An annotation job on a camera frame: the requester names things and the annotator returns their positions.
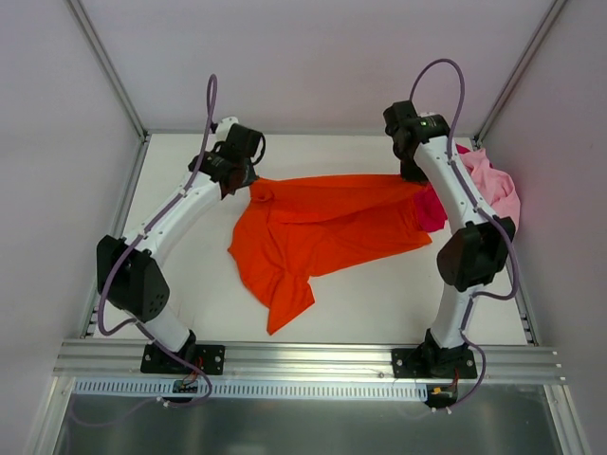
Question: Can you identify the magenta t shirt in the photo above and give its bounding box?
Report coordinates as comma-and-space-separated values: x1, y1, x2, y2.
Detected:
413, 144, 473, 233

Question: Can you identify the orange t shirt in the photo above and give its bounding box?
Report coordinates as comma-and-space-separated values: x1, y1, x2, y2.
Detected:
229, 174, 432, 335

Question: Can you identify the light pink t shirt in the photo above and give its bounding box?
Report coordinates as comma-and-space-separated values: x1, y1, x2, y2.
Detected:
460, 149, 521, 228

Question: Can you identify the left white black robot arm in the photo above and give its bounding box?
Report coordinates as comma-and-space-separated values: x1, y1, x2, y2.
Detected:
96, 118, 267, 373

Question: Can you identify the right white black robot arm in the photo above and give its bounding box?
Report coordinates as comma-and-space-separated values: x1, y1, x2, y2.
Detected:
383, 100, 516, 379

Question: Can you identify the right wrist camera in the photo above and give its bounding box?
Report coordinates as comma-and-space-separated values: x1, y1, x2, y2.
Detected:
382, 100, 418, 136

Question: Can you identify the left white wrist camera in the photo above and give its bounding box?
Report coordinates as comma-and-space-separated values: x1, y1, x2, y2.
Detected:
212, 117, 239, 141

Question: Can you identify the right aluminium frame post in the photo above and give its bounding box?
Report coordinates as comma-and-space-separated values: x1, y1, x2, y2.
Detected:
472, 0, 569, 147

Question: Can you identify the aluminium frame post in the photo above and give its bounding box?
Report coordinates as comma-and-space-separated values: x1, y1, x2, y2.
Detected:
64, 0, 148, 142
472, 0, 569, 147

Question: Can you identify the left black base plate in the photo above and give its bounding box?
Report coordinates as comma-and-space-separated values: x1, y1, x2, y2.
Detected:
139, 343, 226, 375

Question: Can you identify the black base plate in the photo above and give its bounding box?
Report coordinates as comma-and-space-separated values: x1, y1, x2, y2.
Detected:
391, 344, 478, 379
139, 343, 226, 375

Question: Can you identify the left aluminium frame post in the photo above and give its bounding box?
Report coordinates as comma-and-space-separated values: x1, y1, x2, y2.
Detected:
64, 0, 148, 142

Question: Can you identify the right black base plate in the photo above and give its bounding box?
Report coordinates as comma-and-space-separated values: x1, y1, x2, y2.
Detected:
391, 344, 478, 379

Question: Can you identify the white slotted cable duct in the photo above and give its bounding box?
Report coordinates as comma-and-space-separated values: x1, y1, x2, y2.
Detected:
73, 378, 428, 403

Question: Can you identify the aluminium mounting rail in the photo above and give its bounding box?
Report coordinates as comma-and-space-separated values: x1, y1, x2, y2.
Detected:
51, 338, 567, 385

